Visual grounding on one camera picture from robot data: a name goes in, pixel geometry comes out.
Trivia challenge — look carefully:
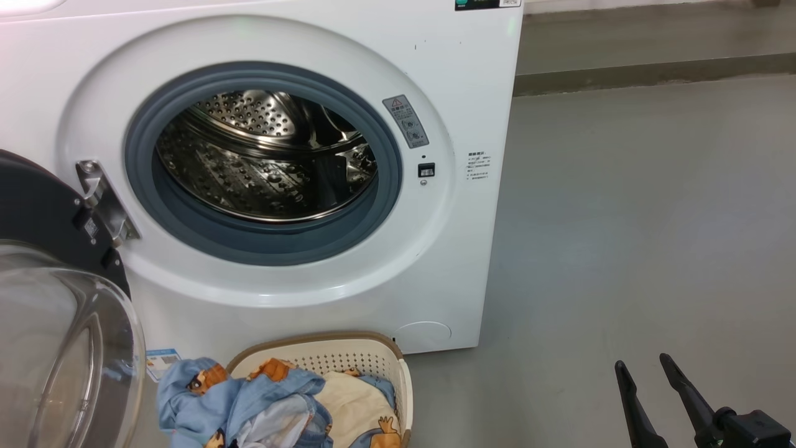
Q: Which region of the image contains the dark round washing machine door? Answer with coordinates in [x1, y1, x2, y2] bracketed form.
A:
[0, 149, 147, 448]

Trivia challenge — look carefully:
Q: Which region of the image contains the small printed text sticker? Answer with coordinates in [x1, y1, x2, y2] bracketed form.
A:
[466, 151, 493, 182]

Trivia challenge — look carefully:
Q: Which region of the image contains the grey rubber door gasket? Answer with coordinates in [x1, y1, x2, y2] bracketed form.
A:
[123, 61, 404, 267]

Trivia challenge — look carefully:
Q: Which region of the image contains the metal door hinge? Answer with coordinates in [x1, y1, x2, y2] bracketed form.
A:
[76, 160, 141, 248]

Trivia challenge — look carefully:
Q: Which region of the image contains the grey warning sticker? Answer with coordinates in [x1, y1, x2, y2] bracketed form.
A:
[382, 95, 430, 149]

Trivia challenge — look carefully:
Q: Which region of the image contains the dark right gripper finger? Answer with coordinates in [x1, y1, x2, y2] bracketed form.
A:
[659, 353, 723, 448]
[614, 360, 670, 448]

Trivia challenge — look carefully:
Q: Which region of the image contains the grey concrete floor curb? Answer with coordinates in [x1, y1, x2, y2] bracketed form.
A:
[514, 0, 796, 97]

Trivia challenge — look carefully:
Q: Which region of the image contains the blue cartoon print garment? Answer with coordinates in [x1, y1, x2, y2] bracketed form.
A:
[155, 358, 399, 448]

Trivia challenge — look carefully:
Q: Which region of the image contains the white front-load washing machine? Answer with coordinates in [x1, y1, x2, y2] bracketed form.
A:
[0, 0, 524, 382]

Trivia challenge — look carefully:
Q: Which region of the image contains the perforated steel washer drum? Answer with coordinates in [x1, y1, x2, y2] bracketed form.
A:
[155, 89, 378, 223]

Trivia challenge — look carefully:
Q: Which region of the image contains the dark panel label sticker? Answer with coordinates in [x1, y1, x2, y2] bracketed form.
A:
[455, 0, 522, 11]

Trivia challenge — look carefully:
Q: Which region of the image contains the blue white energy label sticker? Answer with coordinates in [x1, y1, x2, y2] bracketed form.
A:
[146, 348, 182, 382]

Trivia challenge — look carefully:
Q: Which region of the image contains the cream perforated laundry basket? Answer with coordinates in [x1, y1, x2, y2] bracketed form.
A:
[225, 331, 413, 448]

